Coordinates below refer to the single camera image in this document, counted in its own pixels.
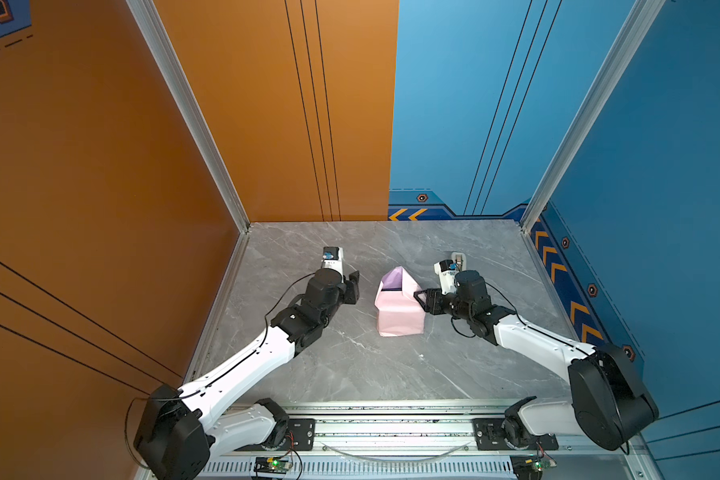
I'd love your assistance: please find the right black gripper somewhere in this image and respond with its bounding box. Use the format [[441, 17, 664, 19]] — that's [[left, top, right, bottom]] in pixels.
[[412, 288, 473, 323]]

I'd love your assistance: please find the purple wrapping paper sheet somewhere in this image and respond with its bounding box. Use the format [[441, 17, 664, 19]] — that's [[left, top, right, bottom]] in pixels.
[[374, 266, 425, 337]]

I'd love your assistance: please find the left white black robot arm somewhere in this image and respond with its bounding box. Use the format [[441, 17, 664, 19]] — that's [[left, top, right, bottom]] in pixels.
[[133, 265, 360, 479]]

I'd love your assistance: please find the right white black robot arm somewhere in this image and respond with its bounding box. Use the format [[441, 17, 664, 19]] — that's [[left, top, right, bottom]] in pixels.
[[414, 270, 660, 451]]

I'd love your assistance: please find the white tape dispenser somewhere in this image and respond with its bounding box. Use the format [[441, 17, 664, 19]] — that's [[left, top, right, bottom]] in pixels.
[[451, 252, 466, 271]]

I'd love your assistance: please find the right green circuit board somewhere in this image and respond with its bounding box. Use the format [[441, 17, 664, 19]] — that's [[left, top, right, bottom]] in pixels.
[[510, 457, 543, 480]]

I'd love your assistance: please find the green circuit board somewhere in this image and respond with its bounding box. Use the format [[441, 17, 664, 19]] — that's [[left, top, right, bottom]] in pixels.
[[252, 457, 294, 479], [510, 457, 543, 480]]

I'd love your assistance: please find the left green circuit board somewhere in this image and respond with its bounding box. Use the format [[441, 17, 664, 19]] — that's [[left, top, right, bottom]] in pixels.
[[252, 457, 294, 479]]

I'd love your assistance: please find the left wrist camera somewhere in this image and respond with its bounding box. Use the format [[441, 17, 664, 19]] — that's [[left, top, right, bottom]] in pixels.
[[321, 246, 344, 275]]

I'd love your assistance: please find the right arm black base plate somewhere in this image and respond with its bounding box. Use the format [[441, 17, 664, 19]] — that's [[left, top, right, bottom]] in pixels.
[[471, 418, 559, 451]]

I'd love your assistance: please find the aluminium front rail frame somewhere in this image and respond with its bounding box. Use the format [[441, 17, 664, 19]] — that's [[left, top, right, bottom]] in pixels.
[[194, 399, 660, 479]]

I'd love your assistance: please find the clear curved cable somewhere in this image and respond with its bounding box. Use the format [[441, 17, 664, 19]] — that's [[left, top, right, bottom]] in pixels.
[[317, 440, 475, 464]]

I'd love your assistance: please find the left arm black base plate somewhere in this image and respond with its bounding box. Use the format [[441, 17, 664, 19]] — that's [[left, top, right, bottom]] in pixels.
[[238, 418, 316, 453]]

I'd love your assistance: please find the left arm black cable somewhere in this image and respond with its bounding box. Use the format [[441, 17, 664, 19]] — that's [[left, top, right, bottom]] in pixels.
[[124, 392, 187, 469]]

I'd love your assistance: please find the left aluminium corner post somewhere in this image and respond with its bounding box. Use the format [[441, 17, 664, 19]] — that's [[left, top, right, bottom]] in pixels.
[[126, 0, 251, 234]]

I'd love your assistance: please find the aluminium corner post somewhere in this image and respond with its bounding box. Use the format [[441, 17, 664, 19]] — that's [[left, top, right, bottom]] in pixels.
[[126, 0, 251, 234], [520, 0, 665, 234]]

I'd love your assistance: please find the right aluminium corner post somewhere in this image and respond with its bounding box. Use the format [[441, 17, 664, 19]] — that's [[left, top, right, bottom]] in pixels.
[[520, 0, 665, 234]]

